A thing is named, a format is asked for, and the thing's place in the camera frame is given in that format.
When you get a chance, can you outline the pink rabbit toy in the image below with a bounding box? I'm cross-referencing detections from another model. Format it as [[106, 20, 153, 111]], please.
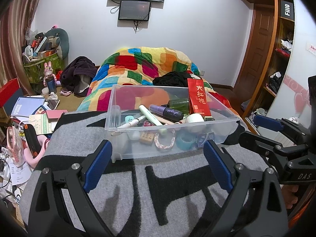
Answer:
[[43, 61, 59, 92]]

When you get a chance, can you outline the grey neck pillow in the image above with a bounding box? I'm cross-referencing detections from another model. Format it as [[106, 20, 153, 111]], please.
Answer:
[[45, 27, 70, 60]]

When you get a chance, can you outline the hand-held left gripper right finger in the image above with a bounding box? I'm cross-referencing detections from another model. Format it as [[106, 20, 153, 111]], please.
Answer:
[[203, 139, 290, 237]]

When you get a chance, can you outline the beige bottle with white cap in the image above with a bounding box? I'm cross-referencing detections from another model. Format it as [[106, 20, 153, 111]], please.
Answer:
[[151, 113, 205, 126]]

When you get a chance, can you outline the wooden wardrobe shelf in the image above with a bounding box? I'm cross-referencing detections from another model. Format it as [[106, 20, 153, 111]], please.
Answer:
[[228, 0, 296, 129]]

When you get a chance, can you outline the teal tape roll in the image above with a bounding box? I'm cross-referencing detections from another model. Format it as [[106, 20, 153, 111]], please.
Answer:
[[176, 132, 197, 151]]

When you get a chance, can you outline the wooden door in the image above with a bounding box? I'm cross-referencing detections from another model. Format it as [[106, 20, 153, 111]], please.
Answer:
[[233, 4, 276, 102]]

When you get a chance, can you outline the clear plastic bin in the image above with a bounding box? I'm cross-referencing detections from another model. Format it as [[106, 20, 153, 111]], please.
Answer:
[[105, 84, 240, 164]]

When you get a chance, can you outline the small wall monitor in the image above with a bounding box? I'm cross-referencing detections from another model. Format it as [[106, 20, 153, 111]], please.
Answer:
[[118, 0, 152, 22]]

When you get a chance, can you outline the blue card packet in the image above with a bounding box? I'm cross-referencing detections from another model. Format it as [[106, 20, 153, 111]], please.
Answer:
[[197, 132, 215, 149]]

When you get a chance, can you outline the green storage bag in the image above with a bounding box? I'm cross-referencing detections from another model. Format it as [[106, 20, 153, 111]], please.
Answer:
[[23, 50, 64, 85]]

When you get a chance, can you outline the striped curtain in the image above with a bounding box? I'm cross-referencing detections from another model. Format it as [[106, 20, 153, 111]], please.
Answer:
[[0, 0, 54, 87]]

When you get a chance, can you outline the green patterned paper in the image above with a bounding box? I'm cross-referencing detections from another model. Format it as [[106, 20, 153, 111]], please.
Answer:
[[28, 113, 54, 134]]

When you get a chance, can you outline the pink white rope ring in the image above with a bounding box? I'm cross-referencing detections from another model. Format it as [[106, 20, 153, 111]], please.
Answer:
[[154, 128, 176, 152]]

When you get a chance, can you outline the green glass bottle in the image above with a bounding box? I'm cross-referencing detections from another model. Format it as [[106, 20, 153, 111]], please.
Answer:
[[168, 98, 190, 114]]

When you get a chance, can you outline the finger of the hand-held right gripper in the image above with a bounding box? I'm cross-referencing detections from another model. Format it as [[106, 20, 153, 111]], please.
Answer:
[[238, 131, 310, 169], [252, 115, 316, 144]]

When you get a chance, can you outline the blue white booklet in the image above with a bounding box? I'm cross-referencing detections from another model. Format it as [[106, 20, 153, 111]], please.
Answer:
[[11, 97, 46, 117]]

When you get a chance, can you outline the person's right hand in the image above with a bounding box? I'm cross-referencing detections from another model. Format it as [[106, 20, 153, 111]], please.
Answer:
[[281, 185, 301, 211]]

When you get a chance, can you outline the black box with white print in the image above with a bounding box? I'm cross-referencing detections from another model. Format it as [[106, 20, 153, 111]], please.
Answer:
[[280, 0, 295, 22]]

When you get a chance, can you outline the dark clothes pile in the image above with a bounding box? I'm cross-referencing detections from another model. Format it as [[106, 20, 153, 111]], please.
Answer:
[[60, 56, 98, 96]]

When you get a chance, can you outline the wooden block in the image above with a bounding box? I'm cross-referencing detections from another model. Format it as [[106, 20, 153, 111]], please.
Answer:
[[139, 132, 152, 144]]

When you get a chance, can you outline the red tea packet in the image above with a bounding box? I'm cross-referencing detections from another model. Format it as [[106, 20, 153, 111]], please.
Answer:
[[187, 78, 212, 117]]

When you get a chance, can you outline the white slim tube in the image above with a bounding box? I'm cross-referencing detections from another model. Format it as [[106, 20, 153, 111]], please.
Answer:
[[117, 115, 148, 129]]

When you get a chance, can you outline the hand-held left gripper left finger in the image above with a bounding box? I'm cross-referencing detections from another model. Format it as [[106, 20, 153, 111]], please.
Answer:
[[27, 139, 113, 237]]

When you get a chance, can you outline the pink clear bag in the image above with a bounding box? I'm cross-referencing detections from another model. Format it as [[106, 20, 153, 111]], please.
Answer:
[[7, 126, 26, 164]]

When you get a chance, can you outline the black orange tool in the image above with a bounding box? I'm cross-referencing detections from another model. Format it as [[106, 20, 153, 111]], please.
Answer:
[[23, 124, 42, 160]]

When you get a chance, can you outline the tablet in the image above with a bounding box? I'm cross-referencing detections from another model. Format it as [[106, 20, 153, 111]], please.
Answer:
[[47, 98, 61, 110]]

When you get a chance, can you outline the purple bottle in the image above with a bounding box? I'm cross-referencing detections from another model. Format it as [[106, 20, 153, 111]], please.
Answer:
[[149, 104, 184, 123]]

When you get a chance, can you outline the white wardrobe sliding door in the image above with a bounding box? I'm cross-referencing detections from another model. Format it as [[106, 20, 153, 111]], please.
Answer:
[[267, 0, 316, 153]]

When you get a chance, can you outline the grey black blanket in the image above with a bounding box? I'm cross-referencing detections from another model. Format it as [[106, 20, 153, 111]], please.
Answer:
[[20, 111, 284, 237]]

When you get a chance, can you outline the colourful patchwork blanket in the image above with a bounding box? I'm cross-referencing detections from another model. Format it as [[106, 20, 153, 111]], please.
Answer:
[[76, 46, 237, 119]]

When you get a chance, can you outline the black garment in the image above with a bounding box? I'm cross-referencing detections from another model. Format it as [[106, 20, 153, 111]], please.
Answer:
[[152, 71, 196, 88]]

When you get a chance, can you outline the pink box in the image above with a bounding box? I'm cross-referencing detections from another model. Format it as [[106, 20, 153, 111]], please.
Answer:
[[45, 109, 69, 121]]

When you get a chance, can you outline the light green tube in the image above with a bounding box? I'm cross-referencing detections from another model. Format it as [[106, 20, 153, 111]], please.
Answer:
[[138, 105, 169, 135]]

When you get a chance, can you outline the red box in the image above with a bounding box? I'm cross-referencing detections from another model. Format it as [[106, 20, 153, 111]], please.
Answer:
[[0, 78, 22, 109]]

